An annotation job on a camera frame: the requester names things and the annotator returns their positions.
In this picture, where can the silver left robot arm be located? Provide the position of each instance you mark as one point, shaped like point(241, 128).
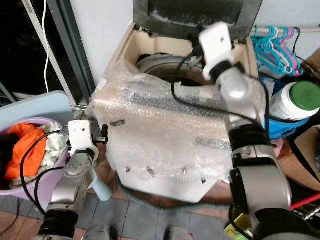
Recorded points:
point(67, 190)

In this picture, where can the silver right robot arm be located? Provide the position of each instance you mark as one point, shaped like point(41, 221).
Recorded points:
point(255, 170)

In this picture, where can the grey washing machine lid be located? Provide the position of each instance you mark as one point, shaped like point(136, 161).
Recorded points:
point(180, 12)

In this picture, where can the cyan plastic clothes hangers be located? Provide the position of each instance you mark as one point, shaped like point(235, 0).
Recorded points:
point(266, 47)

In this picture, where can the cream top-loading washing machine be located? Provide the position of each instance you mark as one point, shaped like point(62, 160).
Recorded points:
point(160, 192)

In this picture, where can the pink plastic clothes hangers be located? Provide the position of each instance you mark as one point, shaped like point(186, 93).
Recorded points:
point(292, 52)

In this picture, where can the steel washer drum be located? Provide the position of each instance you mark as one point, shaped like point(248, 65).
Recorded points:
point(160, 65)

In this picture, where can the clear bubble wrap sheet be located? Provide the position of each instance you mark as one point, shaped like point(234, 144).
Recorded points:
point(160, 125)

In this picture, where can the light blue plastic stool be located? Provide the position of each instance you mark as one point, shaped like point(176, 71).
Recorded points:
point(40, 107)

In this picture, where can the purple plastic laundry basin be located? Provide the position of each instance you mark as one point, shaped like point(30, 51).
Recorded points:
point(45, 185)

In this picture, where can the orange garment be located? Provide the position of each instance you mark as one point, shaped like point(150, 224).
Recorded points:
point(25, 150)

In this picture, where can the white bottle with green lid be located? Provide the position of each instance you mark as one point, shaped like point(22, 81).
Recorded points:
point(297, 100)

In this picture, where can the blue plastic bucket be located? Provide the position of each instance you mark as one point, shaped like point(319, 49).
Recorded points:
point(280, 131)

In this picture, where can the grey robot foot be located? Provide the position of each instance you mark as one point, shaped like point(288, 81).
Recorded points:
point(180, 234)

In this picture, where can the brown cardboard box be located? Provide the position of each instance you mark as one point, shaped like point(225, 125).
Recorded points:
point(302, 160)

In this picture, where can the yellow green box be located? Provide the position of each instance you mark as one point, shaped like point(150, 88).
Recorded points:
point(237, 230)

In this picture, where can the red stick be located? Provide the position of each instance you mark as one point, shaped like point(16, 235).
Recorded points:
point(307, 201)

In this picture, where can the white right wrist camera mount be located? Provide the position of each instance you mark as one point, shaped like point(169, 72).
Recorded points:
point(216, 47)

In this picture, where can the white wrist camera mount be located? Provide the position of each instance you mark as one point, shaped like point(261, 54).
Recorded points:
point(80, 136)
point(216, 47)

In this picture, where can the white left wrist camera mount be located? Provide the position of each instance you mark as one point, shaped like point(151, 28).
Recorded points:
point(80, 136)

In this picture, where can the dark sliding door frame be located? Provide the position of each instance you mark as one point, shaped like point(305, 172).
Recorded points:
point(77, 55)

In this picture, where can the silver hanger rail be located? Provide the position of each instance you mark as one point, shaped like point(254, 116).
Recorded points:
point(310, 30)

